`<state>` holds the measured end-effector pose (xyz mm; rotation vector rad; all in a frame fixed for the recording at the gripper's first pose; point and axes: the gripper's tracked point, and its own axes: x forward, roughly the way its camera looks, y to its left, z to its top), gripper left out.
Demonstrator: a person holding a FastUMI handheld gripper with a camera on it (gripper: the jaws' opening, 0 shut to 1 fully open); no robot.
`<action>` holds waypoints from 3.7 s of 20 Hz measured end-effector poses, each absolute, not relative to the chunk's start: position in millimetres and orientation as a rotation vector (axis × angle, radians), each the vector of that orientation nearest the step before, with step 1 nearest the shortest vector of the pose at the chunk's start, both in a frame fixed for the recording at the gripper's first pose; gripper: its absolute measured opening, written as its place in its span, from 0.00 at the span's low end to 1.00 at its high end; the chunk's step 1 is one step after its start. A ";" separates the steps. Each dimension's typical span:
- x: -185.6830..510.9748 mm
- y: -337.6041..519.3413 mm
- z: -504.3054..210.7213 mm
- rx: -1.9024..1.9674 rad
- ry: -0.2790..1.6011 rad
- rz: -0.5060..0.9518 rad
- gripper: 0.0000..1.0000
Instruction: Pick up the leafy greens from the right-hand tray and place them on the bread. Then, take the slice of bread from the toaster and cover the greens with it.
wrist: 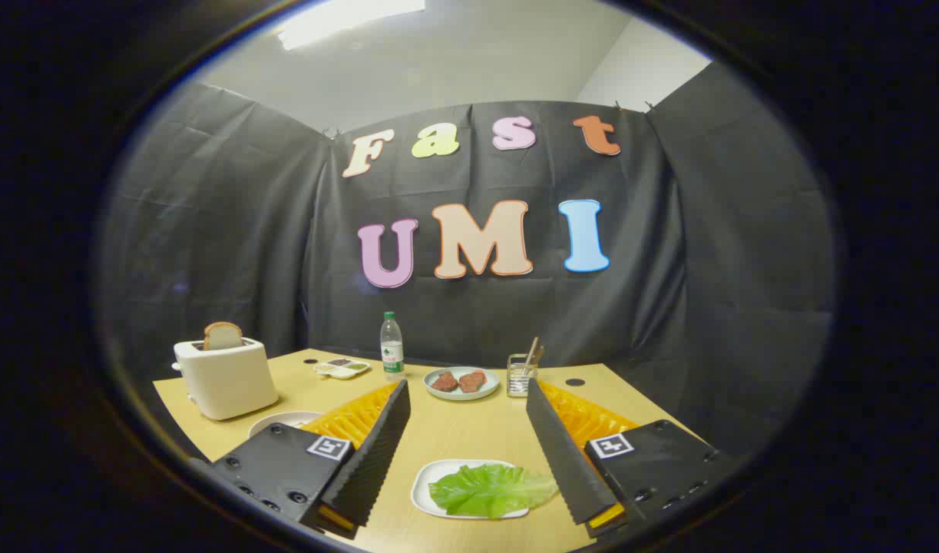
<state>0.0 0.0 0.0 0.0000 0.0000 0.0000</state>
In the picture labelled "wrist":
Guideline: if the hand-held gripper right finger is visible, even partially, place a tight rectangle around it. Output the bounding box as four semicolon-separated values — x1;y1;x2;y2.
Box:
525;378;729;540

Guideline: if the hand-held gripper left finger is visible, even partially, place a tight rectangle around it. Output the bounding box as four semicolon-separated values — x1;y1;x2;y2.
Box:
210;378;412;540

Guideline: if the green lettuce leaf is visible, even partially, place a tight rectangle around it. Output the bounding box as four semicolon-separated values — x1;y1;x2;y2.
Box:
428;463;559;520

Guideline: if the brown crust bread slice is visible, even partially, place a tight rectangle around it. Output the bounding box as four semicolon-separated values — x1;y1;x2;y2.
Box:
203;321;244;353

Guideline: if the white flat plate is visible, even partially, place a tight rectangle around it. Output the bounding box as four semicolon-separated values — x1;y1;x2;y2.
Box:
411;459;533;521

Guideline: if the clear utensil holder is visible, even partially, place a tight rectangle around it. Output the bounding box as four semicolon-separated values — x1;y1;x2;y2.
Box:
507;353;539;398

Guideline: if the white divided seasoning dish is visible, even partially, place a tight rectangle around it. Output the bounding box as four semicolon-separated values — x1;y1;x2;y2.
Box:
313;358;372;381

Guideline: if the white shallow bowl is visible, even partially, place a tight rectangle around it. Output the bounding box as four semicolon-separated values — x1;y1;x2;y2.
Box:
248;411;326;439

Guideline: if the pale green plate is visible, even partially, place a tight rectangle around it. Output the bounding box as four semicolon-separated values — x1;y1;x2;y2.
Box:
424;366;501;402

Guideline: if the clear plastic water bottle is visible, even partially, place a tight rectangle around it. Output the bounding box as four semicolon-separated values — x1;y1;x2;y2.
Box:
380;311;405;382

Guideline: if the white toaster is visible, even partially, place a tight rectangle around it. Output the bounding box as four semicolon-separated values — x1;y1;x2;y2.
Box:
172;336;279;422

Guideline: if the black backdrop cloth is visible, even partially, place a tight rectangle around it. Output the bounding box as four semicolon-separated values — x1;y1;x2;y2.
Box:
101;61;835;462

